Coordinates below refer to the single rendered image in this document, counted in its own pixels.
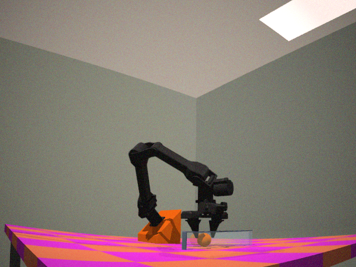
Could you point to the clear low glass wall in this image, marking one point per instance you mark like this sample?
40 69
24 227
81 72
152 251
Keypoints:
218 240

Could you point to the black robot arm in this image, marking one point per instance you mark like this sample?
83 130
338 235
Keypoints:
195 172

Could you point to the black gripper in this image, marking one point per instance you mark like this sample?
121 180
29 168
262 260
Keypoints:
193 216

